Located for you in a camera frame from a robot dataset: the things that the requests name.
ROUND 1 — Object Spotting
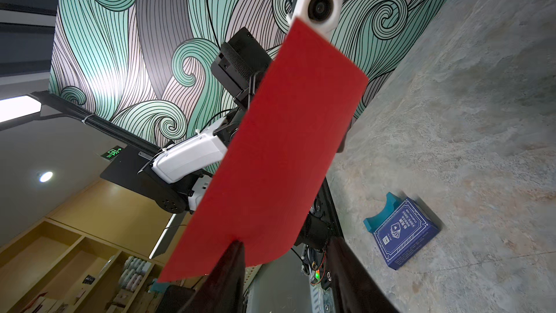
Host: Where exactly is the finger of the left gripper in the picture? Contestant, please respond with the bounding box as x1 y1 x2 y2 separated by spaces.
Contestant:
211 27 272 109

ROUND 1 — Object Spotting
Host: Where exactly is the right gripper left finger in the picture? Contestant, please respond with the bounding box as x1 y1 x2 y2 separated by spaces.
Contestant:
178 241 246 313

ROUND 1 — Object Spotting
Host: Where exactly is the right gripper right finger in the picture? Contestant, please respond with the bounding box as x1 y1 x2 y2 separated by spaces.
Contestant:
327 236 398 312

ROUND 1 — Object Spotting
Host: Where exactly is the red square paper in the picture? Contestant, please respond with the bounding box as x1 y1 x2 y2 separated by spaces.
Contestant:
159 20 368 282

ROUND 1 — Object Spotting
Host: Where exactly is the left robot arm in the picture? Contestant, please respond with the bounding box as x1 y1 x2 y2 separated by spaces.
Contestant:
101 28 272 214

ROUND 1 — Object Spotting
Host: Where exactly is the teal small block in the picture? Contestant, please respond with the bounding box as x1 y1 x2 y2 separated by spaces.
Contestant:
363 192 403 233

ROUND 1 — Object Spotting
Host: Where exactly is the blue card box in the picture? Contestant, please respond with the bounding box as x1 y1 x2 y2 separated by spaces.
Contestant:
372 197 440 270

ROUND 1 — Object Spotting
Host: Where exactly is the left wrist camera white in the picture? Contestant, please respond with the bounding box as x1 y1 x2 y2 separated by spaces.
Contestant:
287 0 343 41

